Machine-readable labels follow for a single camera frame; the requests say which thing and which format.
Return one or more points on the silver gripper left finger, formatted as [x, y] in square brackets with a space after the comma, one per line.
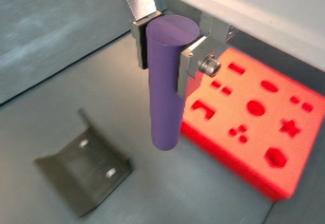
[145, 12]

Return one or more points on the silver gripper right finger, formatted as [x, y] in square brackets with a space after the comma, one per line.
[198, 57]

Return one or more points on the purple round cylinder peg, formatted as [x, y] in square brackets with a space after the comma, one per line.
[169, 34]

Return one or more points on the red foam shape board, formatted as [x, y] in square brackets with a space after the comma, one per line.
[256, 120]

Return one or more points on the dark curved peg holder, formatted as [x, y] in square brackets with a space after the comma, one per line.
[87, 169]

